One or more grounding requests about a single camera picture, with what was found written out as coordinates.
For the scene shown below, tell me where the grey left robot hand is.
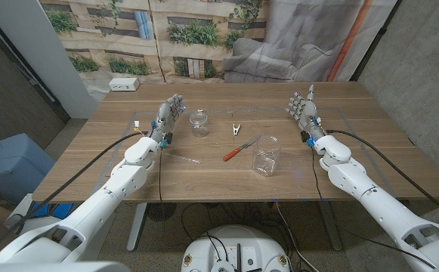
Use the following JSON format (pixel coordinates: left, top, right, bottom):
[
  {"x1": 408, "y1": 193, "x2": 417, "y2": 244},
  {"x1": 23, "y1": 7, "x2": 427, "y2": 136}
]
[{"x1": 149, "y1": 94, "x2": 187, "y2": 141}]

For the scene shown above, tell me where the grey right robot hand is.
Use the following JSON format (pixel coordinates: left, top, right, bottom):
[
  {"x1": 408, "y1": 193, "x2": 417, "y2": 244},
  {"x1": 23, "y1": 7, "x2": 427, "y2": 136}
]
[{"x1": 285, "y1": 84, "x2": 325, "y2": 137}]

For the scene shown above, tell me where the small glass clasp jar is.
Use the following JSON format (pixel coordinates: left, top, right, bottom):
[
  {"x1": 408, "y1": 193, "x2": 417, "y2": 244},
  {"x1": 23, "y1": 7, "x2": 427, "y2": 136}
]
[{"x1": 189, "y1": 109, "x2": 210, "y2": 138}]

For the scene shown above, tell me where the white power strip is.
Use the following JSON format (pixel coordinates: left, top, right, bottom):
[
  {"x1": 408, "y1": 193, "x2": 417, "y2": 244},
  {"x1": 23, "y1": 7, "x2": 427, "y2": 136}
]
[{"x1": 108, "y1": 77, "x2": 141, "y2": 92}]

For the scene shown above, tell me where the wooden table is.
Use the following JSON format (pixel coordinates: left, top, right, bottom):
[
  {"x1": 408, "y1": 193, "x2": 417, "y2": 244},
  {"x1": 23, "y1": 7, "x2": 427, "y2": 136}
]
[{"x1": 90, "y1": 107, "x2": 397, "y2": 197}]

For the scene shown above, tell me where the printed fabric backdrop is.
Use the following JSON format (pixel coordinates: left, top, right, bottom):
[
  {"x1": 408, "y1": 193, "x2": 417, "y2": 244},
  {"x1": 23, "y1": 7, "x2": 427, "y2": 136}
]
[{"x1": 39, "y1": 0, "x2": 398, "y2": 102}]

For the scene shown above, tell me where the round black floor fan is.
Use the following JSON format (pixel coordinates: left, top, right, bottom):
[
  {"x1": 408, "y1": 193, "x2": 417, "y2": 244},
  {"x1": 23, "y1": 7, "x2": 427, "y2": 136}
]
[{"x1": 146, "y1": 202, "x2": 178, "y2": 222}]

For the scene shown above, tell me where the white table leg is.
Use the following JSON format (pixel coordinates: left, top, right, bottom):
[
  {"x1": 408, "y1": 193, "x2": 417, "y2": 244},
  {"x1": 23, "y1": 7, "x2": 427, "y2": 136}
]
[{"x1": 126, "y1": 202, "x2": 148, "y2": 252}]

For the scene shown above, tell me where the grey table leg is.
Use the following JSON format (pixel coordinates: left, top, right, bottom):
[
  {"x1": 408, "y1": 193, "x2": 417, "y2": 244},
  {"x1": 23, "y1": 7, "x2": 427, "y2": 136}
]
[{"x1": 319, "y1": 200, "x2": 343, "y2": 252}]

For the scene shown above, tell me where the white robot torso base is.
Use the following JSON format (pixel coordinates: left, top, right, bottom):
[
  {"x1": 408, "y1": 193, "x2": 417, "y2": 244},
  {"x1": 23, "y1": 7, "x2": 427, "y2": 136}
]
[{"x1": 181, "y1": 225, "x2": 291, "y2": 272}]

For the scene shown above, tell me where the blue grey storage bin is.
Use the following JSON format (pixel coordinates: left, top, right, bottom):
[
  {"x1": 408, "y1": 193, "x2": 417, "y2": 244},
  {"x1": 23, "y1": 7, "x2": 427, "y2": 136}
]
[{"x1": 0, "y1": 132, "x2": 56, "y2": 205}]

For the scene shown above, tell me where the thin black left wrist cable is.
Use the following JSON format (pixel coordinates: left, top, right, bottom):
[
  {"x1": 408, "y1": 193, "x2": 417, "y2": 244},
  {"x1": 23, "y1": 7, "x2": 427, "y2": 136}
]
[{"x1": 158, "y1": 149, "x2": 165, "y2": 205}]

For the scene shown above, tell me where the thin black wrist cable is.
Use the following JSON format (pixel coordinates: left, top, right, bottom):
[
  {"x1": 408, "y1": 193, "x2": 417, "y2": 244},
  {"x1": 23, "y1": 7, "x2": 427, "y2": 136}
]
[
  {"x1": 158, "y1": 149, "x2": 165, "y2": 205},
  {"x1": 311, "y1": 146, "x2": 437, "y2": 270}
]

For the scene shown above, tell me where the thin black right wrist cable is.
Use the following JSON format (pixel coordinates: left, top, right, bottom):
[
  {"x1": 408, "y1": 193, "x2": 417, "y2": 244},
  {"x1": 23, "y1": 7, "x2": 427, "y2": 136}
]
[{"x1": 311, "y1": 146, "x2": 437, "y2": 270}]

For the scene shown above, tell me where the red handled knife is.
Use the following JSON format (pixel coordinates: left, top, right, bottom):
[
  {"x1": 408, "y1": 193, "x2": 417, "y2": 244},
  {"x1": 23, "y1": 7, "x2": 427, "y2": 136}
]
[{"x1": 222, "y1": 135, "x2": 261, "y2": 162}]

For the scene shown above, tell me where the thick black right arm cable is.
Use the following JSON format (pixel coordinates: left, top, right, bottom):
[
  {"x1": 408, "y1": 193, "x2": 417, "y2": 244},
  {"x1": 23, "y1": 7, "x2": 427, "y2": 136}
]
[{"x1": 326, "y1": 129, "x2": 439, "y2": 224}]

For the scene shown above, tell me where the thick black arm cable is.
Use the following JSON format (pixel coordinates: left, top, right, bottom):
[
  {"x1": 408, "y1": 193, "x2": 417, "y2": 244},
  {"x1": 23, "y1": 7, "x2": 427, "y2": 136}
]
[
  {"x1": 326, "y1": 129, "x2": 439, "y2": 224},
  {"x1": 0, "y1": 131, "x2": 144, "y2": 255}
]

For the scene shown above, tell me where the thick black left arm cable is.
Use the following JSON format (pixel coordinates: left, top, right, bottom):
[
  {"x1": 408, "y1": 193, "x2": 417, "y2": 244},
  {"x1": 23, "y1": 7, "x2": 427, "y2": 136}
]
[{"x1": 0, "y1": 131, "x2": 144, "y2": 255}]

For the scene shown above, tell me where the white floor cable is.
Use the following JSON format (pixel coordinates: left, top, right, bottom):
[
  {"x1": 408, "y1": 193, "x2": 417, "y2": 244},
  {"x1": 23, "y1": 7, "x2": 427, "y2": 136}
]
[{"x1": 274, "y1": 202, "x2": 311, "y2": 272}]

